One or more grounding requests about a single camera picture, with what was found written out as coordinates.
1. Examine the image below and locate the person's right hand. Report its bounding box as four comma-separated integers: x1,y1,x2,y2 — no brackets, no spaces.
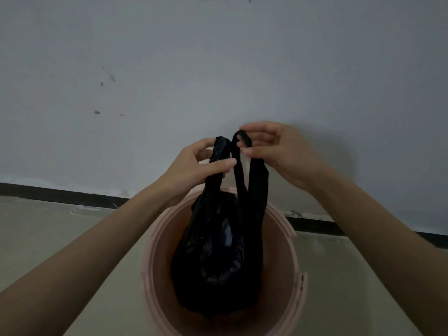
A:
237,121,337,195

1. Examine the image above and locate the person's left forearm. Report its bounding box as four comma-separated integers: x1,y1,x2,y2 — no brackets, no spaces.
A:
0,178,177,336

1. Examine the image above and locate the person's left hand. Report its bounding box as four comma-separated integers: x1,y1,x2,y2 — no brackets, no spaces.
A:
158,138,237,204

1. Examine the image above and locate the black baseboard strip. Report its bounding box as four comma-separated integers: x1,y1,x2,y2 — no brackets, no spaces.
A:
0,182,448,250

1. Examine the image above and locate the black plastic garbage bag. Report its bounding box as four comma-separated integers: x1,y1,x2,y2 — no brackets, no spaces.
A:
170,129,270,319

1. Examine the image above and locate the pink round trash bin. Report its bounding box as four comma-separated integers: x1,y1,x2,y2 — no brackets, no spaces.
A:
140,187,309,336

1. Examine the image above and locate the person's right forearm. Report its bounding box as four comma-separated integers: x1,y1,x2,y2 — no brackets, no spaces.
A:
311,168,448,336

